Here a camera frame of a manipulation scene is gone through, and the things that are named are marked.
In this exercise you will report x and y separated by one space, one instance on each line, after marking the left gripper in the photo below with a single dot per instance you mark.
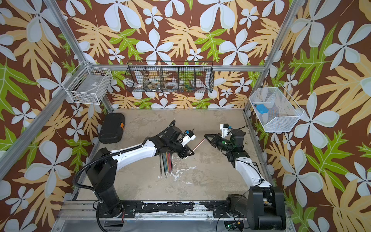
186 152

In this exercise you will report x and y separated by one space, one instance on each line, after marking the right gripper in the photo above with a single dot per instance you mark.
218 138

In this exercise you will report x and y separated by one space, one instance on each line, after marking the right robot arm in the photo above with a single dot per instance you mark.
263 205

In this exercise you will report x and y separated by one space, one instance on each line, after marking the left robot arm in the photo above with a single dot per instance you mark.
99 175

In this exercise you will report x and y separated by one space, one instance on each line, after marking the bundle of coloured pencils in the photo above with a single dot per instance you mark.
166 164

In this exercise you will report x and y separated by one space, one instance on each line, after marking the blue object in basket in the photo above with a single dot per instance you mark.
262 109

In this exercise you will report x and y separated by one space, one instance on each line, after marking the black plastic tool case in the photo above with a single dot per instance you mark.
112 128

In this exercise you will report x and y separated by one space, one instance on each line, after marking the white mesh corner basket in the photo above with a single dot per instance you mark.
284 111

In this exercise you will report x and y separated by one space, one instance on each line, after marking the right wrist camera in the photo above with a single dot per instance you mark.
225 130

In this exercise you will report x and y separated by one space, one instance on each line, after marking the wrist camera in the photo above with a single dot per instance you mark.
187 137
225 130

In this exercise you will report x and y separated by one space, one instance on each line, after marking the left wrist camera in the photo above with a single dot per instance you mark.
187 137

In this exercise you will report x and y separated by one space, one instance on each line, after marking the black wire basket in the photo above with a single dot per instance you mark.
170 76

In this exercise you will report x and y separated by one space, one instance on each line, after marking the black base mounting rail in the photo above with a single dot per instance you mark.
132 209

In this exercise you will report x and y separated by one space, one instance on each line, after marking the white wire basket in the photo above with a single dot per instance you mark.
89 85

